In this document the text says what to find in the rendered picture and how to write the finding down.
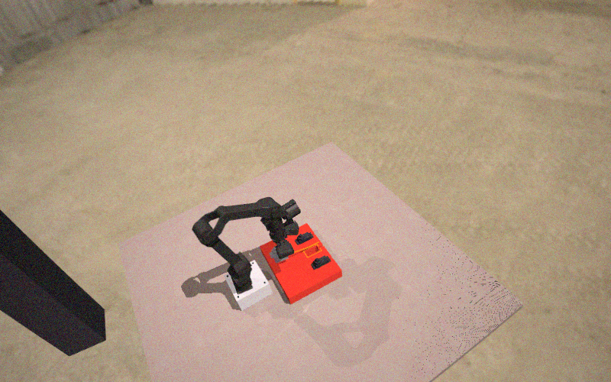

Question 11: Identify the red flat rectangular block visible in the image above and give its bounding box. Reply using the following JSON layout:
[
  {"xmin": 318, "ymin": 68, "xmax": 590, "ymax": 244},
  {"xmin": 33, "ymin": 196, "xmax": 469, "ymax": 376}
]
[{"xmin": 260, "ymin": 223, "xmax": 342, "ymax": 305}]

